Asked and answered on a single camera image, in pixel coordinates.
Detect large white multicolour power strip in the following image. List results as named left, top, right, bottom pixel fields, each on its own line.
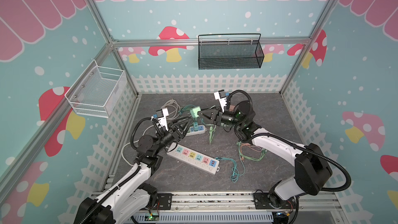
left=167, top=143, right=219, bottom=175

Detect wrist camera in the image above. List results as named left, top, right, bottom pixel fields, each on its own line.
left=152, top=107, right=169, bottom=131
left=214, top=90, right=229, bottom=112

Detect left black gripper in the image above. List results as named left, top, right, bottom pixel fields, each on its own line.
left=153, top=116, right=193, bottom=155

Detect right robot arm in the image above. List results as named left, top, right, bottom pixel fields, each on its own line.
left=198, top=90, right=352, bottom=209

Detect small white blue power strip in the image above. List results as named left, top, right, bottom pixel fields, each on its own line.
left=186, top=125, right=207, bottom=136

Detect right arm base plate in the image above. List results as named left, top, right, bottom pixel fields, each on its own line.
left=253, top=191, right=297, bottom=210

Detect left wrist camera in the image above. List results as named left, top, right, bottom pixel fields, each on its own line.
left=152, top=107, right=169, bottom=131

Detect white mesh wall basket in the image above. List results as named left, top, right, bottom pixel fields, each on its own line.
left=65, top=60, right=127, bottom=118

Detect teal charger plug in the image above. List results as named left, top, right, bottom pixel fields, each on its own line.
left=193, top=122, right=199, bottom=131

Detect aluminium front rail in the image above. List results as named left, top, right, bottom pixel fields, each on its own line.
left=83, top=191, right=346, bottom=222

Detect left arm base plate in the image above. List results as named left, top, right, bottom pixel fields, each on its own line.
left=150, top=193, right=173, bottom=211

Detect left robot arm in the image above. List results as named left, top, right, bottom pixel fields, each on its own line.
left=74, top=116, right=193, bottom=224

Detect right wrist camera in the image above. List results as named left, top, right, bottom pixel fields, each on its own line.
left=214, top=90, right=229, bottom=112

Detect tangled green charging cables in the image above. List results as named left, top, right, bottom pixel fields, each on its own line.
left=180, top=104, right=268, bottom=183

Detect coiled white power cord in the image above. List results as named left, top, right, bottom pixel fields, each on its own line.
left=158, top=99, right=181, bottom=121

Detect black mesh wall basket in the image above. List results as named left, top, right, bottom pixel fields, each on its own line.
left=198, top=33, right=265, bottom=70

